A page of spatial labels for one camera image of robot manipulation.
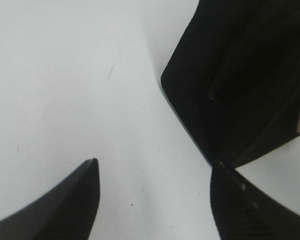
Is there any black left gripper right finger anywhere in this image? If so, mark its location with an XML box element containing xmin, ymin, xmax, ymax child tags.
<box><xmin>210</xmin><ymin>160</ymin><xmax>300</xmax><ymax>240</ymax></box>

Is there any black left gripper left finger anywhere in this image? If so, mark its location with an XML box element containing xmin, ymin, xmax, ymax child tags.
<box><xmin>0</xmin><ymin>158</ymin><xmax>100</xmax><ymax>240</ymax></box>

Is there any black bag with tan handles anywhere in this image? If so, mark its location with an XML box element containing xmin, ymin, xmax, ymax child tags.
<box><xmin>160</xmin><ymin>0</ymin><xmax>300</xmax><ymax>167</ymax></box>

